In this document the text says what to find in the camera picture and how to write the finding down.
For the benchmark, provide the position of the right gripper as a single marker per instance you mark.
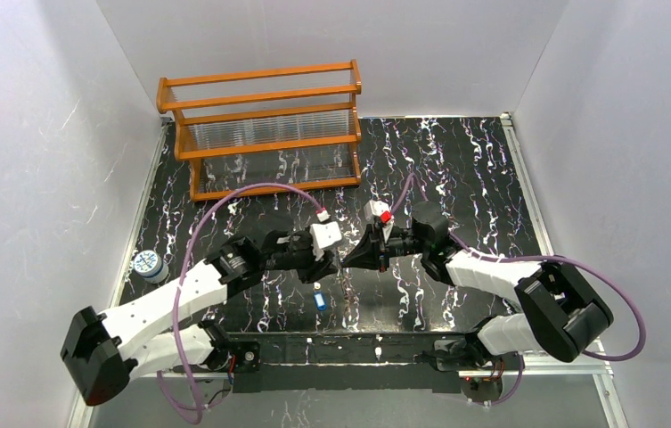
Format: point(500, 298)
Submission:
point(382, 249)

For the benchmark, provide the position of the silver keyring holder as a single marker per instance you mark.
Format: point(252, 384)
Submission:
point(343, 281)

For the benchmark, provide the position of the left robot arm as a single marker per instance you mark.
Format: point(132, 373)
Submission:
point(104, 351)

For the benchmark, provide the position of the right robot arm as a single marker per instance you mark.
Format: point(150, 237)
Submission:
point(559, 312)

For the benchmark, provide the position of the blue key tag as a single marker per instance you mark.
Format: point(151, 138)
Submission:
point(320, 301)

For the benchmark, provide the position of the orange wooden shelf rack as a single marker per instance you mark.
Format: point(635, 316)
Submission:
point(297, 126)

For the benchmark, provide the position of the blue white tape roll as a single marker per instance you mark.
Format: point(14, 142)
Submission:
point(150, 266)

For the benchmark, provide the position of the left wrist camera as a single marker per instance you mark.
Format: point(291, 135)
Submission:
point(325, 233)

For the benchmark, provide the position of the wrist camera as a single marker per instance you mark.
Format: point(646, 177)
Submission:
point(325, 233)
point(378, 213)

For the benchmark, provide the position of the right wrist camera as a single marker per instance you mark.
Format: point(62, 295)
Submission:
point(378, 213)

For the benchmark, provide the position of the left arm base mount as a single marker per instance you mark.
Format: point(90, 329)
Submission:
point(207, 354)

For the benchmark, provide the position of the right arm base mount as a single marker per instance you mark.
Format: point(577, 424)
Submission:
point(481, 370)

